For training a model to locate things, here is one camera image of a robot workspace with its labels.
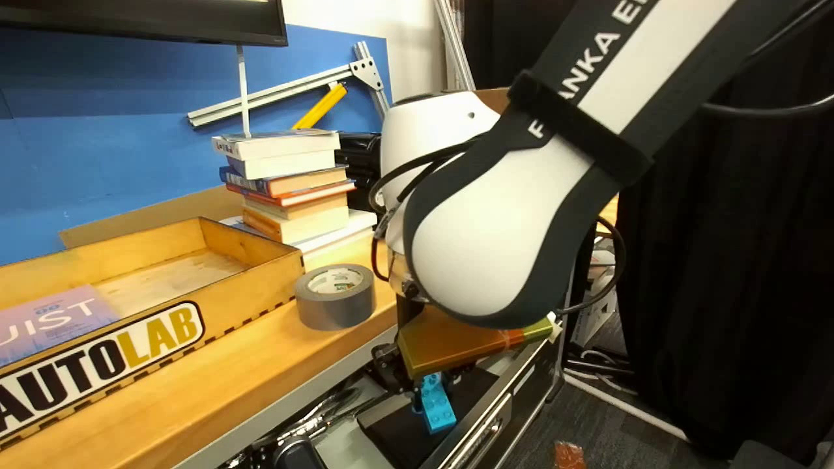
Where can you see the blue covered book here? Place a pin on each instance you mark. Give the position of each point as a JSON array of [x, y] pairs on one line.
[[288, 182]]

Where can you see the small orange object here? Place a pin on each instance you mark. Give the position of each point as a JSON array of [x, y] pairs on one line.
[[568, 453]]

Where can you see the blue wall panel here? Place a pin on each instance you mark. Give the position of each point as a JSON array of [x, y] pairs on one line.
[[104, 138]]

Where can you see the thin white pole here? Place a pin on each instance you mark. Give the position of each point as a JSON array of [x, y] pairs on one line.
[[242, 92]]

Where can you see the large white book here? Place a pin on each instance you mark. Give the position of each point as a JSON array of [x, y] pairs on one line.
[[342, 237]]

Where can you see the thin red book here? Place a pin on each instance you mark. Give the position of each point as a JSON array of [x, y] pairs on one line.
[[303, 192]]

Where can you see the tan book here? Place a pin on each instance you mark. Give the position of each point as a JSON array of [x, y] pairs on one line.
[[299, 208]]

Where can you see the black flight case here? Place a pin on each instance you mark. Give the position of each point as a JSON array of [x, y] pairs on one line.
[[511, 406]]

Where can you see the thick white book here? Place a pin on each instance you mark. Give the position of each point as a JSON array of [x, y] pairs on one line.
[[277, 144]]

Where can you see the black curtain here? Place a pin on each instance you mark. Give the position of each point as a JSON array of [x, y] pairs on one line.
[[739, 286]]

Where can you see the wooden drawer with Autolab label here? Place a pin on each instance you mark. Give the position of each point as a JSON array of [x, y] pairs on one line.
[[250, 276]]

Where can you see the aluminium rail with bracket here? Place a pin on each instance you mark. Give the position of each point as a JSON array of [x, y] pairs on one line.
[[277, 92]]

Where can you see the black monitor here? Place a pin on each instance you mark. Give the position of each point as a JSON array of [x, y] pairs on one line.
[[144, 15]]

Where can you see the black electronic device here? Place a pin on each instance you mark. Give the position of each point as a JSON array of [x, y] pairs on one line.
[[358, 169]]

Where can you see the thick yellow book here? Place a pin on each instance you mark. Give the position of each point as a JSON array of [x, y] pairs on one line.
[[299, 226]]

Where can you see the grey duct tape roll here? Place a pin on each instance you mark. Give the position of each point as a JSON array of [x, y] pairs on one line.
[[335, 307]]

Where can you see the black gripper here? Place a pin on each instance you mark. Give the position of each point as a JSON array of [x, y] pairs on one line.
[[393, 364]]

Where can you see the yellow bar tool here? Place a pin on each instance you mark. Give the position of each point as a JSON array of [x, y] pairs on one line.
[[319, 104]]

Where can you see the purple booklet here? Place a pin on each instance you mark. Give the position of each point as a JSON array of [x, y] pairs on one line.
[[52, 320]]

